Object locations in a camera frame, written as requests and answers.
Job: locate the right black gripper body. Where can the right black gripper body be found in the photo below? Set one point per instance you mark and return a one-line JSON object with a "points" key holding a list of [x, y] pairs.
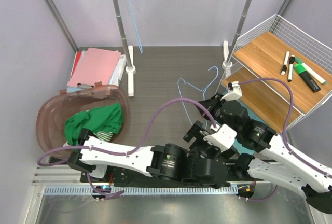
{"points": [[215, 107]]}

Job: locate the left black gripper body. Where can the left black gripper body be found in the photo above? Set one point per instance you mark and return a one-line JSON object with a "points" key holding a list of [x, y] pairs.
{"points": [[199, 133]]}

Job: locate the green white striped tank top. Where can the green white striped tank top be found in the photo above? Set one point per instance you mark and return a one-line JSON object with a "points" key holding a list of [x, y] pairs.
{"points": [[72, 139]]}

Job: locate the light blue wire hanger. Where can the light blue wire hanger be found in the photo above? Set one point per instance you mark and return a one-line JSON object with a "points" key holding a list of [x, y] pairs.
{"points": [[134, 25]]}

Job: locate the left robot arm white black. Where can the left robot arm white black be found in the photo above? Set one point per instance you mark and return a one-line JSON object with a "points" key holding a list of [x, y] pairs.
{"points": [[168, 166]]}

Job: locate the teal cutting mat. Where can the teal cutting mat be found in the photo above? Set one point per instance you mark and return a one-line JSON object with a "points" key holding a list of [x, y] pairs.
{"points": [[255, 116]]}

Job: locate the small white black marker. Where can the small white black marker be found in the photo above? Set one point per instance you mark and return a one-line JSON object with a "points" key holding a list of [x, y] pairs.
{"points": [[290, 72]]}

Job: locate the green black highlighter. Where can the green black highlighter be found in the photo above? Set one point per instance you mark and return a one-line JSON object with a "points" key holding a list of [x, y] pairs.
{"points": [[307, 78]]}

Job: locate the white green capped marker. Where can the white green capped marker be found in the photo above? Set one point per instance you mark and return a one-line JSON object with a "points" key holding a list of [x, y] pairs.
{"points": [[314, 74]]}

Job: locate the stack of papers folders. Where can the stack of papers folders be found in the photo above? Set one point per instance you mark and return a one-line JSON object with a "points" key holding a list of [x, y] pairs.
{"points": [[114, 80]]}

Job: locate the brown translucent plastic basin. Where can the brown translucent plastic basin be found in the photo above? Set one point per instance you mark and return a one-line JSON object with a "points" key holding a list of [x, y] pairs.
{"points": [[54, 113]]}

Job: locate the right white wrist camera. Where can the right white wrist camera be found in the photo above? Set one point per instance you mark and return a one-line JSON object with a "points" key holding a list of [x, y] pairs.
{"points": [[234, 91]]}

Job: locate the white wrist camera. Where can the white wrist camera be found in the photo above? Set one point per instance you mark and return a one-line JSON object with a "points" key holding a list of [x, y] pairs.
{"points": [[221, 136], [234, 91]]}

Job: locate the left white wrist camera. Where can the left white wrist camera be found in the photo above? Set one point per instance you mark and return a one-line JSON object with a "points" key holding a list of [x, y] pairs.
{"points": [[221, 136]]}

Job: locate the white slotted cable duct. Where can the white slotted cable duct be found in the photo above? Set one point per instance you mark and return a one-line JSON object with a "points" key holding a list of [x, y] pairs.
{"points": [[129, 191]]}

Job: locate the white wire wooden shelf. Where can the white wire wooden shelf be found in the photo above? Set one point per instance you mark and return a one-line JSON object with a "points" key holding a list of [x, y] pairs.
{"points": [[258, 57]]}

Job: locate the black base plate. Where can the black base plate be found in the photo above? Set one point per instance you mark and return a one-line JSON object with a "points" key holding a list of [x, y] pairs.
{"points": [[128, 178]]}

